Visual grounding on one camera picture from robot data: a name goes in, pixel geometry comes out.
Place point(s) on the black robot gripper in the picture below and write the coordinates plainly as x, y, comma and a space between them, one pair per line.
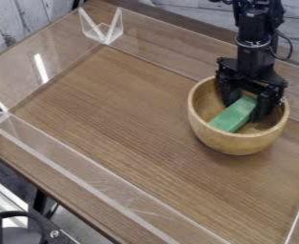
249, 73

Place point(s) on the green rectangular block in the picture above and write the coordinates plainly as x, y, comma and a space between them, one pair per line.
236, 115

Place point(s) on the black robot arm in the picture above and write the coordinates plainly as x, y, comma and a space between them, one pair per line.
257, 18

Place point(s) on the brown wooden bowl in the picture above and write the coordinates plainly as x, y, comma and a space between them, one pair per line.
252, 138

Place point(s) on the clear acrylic tray walls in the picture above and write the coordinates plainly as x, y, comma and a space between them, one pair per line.
94, 129

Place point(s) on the black table leg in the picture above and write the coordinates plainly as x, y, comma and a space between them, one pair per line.
40, 201

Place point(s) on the black office chair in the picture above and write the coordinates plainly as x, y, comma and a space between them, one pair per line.
44, 233

